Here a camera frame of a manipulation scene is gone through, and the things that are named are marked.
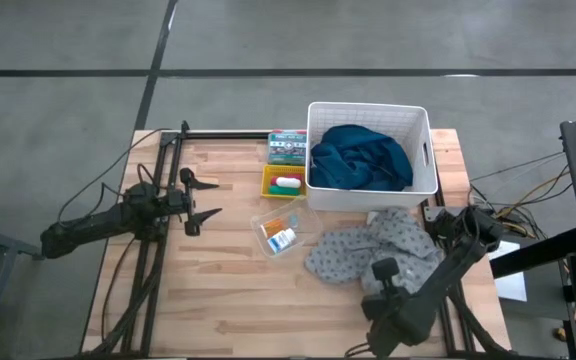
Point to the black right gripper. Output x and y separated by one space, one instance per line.
393 294

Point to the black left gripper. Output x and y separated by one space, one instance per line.
178 201

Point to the grey patterned hospital gown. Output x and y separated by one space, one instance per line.
358 250

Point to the orange pill bottle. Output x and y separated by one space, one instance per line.
274 227

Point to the green bandage roll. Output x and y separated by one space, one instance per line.
283 191

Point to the white bottle blue label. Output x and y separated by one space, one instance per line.
282 241

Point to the dark blue scrub garment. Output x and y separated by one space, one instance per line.
358 160

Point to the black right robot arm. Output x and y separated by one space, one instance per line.
433 285

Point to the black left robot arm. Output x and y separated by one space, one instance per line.
93 225

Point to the small yellow plastic basket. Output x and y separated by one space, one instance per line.
264 187

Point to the white perforated laundry basket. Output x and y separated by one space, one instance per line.
368 200

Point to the clear plastic bin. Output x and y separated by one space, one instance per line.
308 225

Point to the green first aid kit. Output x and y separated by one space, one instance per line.
287 147

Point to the white paper sheet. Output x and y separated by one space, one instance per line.
513 290

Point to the black stand bar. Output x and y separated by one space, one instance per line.
533 257

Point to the small yellow object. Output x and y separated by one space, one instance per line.
560 334

